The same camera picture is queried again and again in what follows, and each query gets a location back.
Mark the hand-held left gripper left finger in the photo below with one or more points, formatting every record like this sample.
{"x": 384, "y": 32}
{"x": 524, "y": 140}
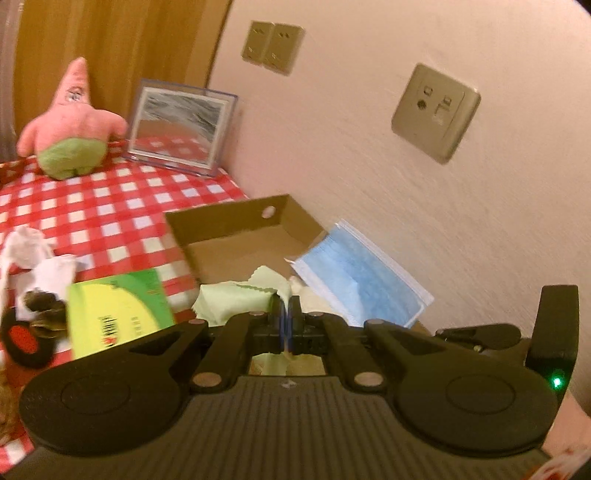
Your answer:
{"x": 278, "y": 323}

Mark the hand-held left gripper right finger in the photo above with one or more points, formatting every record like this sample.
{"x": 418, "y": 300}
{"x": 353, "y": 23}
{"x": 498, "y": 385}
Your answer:
{"x": 298, "y": 323}

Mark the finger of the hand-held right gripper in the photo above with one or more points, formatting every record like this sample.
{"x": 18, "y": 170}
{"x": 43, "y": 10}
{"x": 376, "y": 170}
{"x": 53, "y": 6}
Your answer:
{"x": 480, "y": 334}

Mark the pale yellow fluffy towel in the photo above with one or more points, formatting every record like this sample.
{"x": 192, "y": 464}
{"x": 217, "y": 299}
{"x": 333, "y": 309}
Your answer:
{"x": 277, "y": 364}

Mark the light green microfibre cloth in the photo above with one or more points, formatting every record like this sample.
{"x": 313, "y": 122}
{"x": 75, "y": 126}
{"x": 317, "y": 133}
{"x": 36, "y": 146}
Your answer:
{"x": 231, "y": 300}

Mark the blue face mask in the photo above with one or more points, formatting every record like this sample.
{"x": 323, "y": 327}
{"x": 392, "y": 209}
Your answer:
{"x": 360, "y": 277}

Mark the brown cardboard box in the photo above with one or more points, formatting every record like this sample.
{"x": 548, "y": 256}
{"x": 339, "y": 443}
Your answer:
{"x": 231, "y": 249}

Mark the green tissue box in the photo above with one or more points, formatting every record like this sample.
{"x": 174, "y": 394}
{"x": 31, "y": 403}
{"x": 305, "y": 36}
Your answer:
{"x": 115, "y": 309}

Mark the red checkered tablecloth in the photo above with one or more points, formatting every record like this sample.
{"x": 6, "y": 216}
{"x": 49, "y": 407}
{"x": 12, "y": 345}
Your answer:
{"x": 115, "y": 207}

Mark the pink star plush toy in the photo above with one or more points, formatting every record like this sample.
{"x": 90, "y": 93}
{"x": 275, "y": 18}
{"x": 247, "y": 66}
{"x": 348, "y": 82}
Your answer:
{"x": 74, "y": 120}

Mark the wooden door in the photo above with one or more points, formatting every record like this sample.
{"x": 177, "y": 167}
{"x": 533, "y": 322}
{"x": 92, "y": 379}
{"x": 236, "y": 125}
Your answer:
{"x": 115, "y": 46}

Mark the beige curtain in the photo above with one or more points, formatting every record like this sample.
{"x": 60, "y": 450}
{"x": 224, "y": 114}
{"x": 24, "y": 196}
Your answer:
{"x": 5, "y": 92}

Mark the clear picture frame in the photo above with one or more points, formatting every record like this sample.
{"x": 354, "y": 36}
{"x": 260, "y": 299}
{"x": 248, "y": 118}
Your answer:
{"x": 180, "y": 124}

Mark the gold wall data socket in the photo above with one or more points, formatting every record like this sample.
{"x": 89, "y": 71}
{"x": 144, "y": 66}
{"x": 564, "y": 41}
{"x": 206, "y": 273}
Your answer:
{"x": 436, "y": 113}

